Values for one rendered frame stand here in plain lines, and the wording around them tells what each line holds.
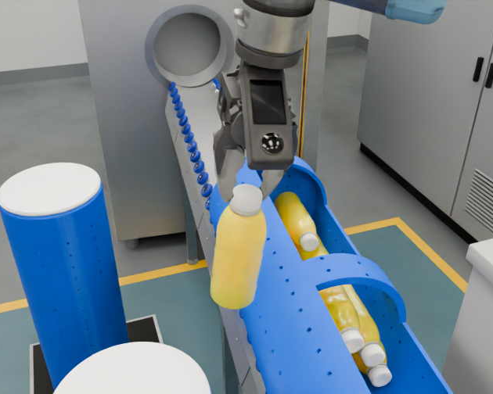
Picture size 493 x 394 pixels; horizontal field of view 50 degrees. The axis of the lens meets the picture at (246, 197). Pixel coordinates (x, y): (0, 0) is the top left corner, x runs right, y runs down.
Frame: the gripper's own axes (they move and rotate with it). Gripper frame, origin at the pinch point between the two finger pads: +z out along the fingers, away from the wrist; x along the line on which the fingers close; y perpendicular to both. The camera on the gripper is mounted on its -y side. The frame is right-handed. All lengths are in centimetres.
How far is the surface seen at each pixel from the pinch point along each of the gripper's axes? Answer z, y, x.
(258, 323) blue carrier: 31.3, 2.4, -7.5
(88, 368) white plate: 46, 7, 21
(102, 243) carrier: 73, 64, 18
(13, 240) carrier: 69, 64, 41
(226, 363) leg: 116, 46, -21
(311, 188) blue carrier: 38, 45, -34
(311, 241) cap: 37, 27, -27
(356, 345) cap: 29.1, -5.6, -22.1
